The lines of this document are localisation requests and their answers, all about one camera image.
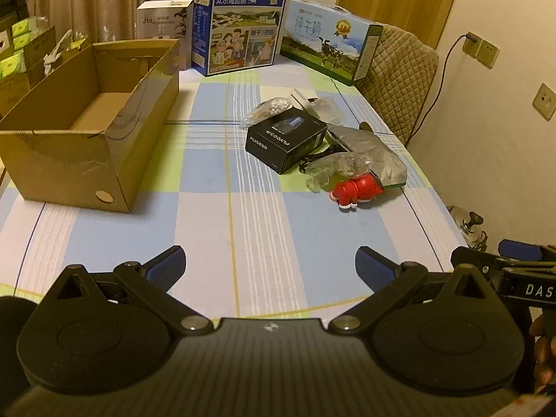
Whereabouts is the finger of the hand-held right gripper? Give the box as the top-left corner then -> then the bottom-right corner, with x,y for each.
498,239 -> 556,267
450,246 -> 505,279

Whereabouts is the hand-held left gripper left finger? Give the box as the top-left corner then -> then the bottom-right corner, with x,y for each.
54,245 -> 213,336

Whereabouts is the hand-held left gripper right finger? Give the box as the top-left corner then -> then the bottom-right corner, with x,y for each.
328,245 -> 497,336

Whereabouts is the red toy figure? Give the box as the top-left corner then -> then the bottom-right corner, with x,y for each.
329,173 -> 385,210

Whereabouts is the clear crinkled plastic packaging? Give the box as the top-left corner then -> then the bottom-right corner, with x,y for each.
304,152 -> 374,193

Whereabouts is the silver foil bag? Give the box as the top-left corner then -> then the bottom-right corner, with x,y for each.
328,125 -> 409,188

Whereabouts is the black cable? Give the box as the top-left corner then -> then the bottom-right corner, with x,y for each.
297,139 -> 348,172

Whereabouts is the brown cardboard box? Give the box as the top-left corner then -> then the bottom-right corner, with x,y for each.
0,39 -> 181,213

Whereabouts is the black product box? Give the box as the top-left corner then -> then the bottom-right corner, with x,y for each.
245,106 -> 328,175

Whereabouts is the cotton swab bag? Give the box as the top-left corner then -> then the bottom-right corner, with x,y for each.
240,98 -> 293,130

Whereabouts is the person's right hand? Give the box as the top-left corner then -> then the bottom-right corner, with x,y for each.
532,310 -> 556,395

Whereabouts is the shiny metal vessel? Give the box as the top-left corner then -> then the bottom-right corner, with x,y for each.
447,205 -> 488,250

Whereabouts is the checkered tablecloth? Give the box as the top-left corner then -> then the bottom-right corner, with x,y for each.
0,67 -> 467,326

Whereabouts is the quilted beige chair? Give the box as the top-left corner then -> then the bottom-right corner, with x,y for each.
354,24 -> 439,146

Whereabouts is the light blue milk carton box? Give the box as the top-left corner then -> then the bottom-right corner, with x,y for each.
279,0 -> 384,87

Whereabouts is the white plastic bag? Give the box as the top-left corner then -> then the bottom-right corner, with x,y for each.
42,30 -> 88,74

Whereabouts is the white appliance box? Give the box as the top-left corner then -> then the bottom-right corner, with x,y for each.
136,0 -> 195,70

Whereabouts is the dark blue milk carton box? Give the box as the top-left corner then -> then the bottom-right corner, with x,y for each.
192,0 -> 291,77

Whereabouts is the black metal rack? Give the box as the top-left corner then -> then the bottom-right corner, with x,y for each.
0,0 -> 27,24

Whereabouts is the beige wall socket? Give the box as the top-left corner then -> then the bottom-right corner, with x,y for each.
532,82 -> 556,122
478,40 -> 499,69
463,32 -> 481,58

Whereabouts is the dark charger cable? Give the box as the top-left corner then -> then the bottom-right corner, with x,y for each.
406,35 -> 467,146

